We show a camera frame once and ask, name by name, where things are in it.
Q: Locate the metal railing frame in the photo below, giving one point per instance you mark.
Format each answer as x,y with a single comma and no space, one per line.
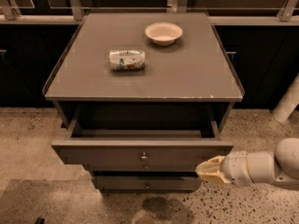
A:
221,12

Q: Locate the brass top drawer knob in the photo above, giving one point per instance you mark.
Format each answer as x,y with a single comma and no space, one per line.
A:
144,156

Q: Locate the grey drawer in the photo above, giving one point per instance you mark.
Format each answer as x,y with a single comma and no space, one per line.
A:
108,152
141,168
146,182

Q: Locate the grey bottom drawer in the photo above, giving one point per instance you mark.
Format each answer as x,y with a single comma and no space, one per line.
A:
146,182

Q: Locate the white post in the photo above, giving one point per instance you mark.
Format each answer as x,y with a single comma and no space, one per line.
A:
288,102

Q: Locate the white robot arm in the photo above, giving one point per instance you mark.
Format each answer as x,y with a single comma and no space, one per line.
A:
278,168

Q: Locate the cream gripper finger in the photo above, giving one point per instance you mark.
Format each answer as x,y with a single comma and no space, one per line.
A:
216,178
212,165

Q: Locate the white paper bowl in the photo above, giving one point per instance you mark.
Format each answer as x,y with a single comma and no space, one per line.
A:
163,33

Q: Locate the grey drawer cabinet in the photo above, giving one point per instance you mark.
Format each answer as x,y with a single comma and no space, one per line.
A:
185,90

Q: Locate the grey top drawer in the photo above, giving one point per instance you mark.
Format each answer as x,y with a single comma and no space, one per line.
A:
108,152

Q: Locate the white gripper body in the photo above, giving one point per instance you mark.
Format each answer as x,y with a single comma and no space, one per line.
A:
235,167

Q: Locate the grey middle drawer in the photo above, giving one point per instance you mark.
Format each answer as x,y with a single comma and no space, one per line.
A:
141,168

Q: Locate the crushed white soda can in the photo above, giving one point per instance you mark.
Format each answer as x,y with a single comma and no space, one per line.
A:
128,59

